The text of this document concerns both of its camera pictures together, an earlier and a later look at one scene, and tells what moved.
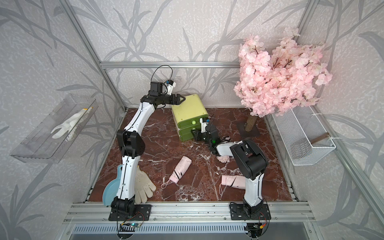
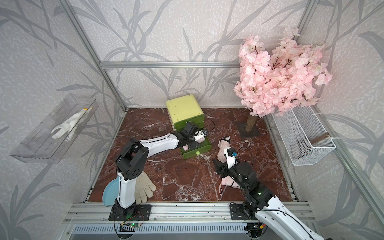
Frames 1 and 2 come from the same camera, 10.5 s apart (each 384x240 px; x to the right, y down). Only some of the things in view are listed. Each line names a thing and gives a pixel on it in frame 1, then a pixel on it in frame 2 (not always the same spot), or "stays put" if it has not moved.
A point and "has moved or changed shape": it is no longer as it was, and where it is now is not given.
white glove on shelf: (71, 125) stays put
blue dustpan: (111, 190) stays put
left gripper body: (167, 100) → (191, 143)
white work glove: (144, 187) stays put
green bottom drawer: (185, 134) has moved or changed shape
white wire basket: (302, 134) stays put
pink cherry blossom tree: (276, 78) stays put
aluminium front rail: (98, 212) stays put
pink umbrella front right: (238, 181) stays put
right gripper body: (202, 138) → (233, 173)
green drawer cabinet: (187, 115) has moved or changed shape
